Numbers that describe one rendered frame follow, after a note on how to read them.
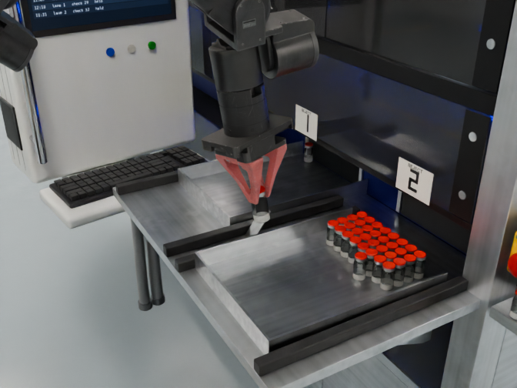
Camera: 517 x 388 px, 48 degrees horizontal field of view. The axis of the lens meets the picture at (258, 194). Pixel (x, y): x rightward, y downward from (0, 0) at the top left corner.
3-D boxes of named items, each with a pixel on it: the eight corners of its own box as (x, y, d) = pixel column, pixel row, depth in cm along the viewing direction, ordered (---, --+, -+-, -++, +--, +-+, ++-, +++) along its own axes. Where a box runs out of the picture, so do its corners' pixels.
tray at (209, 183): (301, 153, 149) (301, 140, 147) (366, 193, 129) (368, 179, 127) (178, 182, 134) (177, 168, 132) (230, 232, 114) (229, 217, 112)
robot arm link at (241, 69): (198, 38, 68) (219, 44, 63) (250, 25, 70) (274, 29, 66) (210, 95, 71) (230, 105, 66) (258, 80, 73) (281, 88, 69)
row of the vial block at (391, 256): (342, 236, 112) (344, 215, 110) (405, 285, 98) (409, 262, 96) (333, 239, 111) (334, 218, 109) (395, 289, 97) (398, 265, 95)
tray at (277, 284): (350, 222, 117) (351, 206, 116) (444, 289, 97) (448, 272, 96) (195, 269, 103) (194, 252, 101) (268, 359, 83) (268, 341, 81)
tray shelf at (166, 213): (291, 153, 153) (291, 146, 153) (511, 294, 99) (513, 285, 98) (113, 195, 132) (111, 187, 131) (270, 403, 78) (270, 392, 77)
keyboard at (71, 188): (184, 150, 169) (183, 142, 168) (211, 166, 160) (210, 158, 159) (48, 188, 148) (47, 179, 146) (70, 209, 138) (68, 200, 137)
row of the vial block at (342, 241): (333, 239, 111) (334, 218, 109) (395, 289, 97) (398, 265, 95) (323, 242, 110) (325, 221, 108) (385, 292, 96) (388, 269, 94)
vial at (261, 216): (265, 213, 79) (260, 185, 77) (273, 219, 77) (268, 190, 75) (251, 219, 78) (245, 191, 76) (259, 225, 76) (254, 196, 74)
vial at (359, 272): (359, 272, 101) (361, 250, 99) (368, 279, 100) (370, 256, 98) (349, 275, 100) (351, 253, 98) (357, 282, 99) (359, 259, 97)
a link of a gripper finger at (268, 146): (295, 194, 76) (285, 127, 71) (257, 219, 71) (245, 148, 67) (258, 183, 80) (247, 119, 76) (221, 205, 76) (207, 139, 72)
